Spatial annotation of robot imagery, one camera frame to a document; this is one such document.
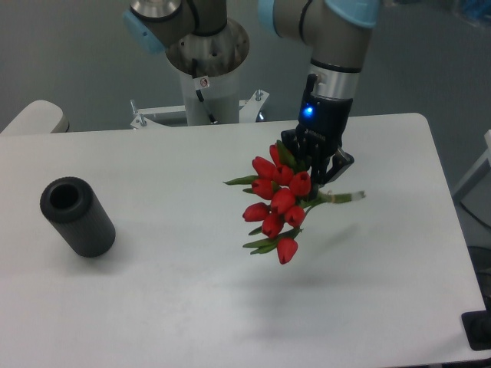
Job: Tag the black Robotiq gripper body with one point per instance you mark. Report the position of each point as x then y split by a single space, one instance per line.
321 123

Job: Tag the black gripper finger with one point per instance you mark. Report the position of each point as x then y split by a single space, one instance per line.
289 140
341 161

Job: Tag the red tulip bouquet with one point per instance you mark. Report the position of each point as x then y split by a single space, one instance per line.
285 187

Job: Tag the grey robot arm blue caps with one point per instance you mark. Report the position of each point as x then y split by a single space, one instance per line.
338 33

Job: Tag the white furniture at right edge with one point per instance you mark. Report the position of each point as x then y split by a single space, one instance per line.
474 174

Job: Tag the black device at table edge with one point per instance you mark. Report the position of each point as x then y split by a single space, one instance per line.
477 328

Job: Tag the black cylindrical vase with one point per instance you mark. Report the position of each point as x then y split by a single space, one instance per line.
73 209

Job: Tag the white chair backrest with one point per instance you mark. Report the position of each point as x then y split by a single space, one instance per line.
39 117

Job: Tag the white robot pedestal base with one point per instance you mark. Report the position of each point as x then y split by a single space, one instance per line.
209 96

